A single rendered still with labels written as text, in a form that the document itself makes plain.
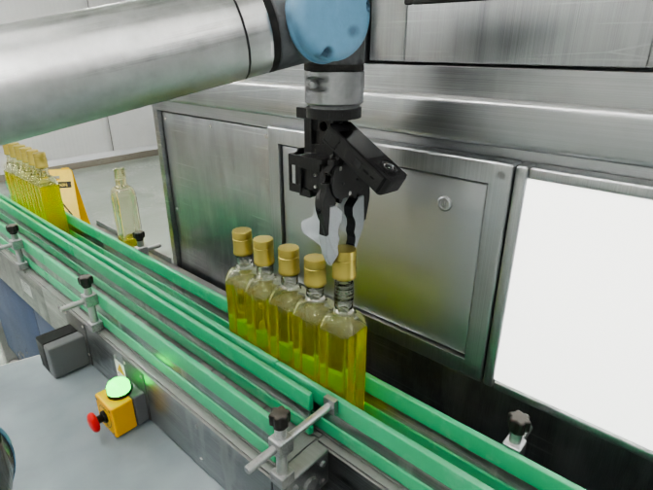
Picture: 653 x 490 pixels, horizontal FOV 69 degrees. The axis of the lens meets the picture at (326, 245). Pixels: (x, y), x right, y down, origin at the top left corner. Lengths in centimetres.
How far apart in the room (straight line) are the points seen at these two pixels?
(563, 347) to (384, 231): 31
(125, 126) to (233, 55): 672
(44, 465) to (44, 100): 81
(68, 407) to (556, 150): 104
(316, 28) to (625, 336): 50
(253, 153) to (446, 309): 52
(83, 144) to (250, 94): 600
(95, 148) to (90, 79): 659
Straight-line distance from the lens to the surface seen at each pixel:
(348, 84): 60
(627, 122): 62
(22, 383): 132
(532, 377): 75
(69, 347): 126
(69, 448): 110
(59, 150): 681
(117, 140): 708
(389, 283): 81
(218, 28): 40
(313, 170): 63
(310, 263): 71
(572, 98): 65
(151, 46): 39
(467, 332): 77
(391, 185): 57
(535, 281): 69
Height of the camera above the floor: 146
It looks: 23 degrees down
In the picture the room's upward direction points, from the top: straight up
